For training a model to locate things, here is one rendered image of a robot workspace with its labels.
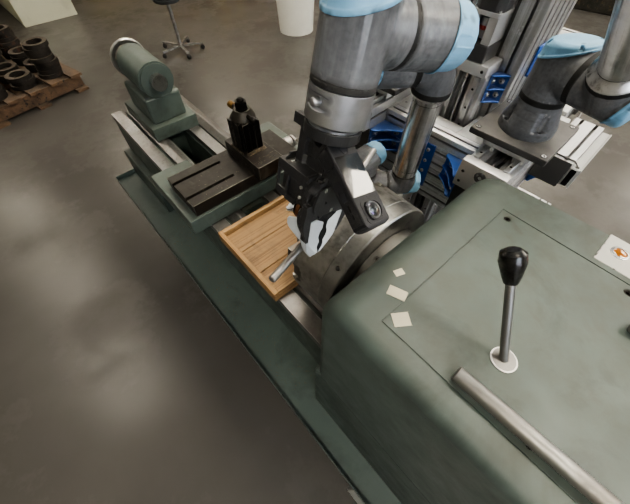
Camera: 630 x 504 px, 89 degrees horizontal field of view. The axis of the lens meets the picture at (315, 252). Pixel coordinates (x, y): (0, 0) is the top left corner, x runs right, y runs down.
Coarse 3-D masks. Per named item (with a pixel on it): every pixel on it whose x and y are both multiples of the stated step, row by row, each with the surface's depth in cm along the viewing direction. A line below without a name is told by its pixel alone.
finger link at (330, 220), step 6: (324, 216) 47; (330, 216) 47; (336, 216) 48; (324, 222) 47; (330, 222) 48; (336, 222) 49; (324, 228) 48; (330, 228) 49; (324, 234) 49; (330, 234) 50; (324, 240) 50; (318, 246) 51
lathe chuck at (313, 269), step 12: (384, 192) 69; (384, 204) 65; (348, 228) 63; (336, 240) 63; (348, 240) 62; (324, 252) 64; (336, 252) 63; (300, 264) 69; (312, 264) 66; (324, 264) 64; (300, 276) 71; (312, 276) 67; (312, 288) 69
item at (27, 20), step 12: (0, 0) 456; (12, 0) 404; (24, 0) 411; (36, 0) 418; (48, 0) 426; (60, 0) 433; (12, 12) 437; (24, 12) 417; (36, 12) 424; (48, 12) 432; (60, 12) 440; (72, 12) 448; (24, 24) 423; (36, 24) 431
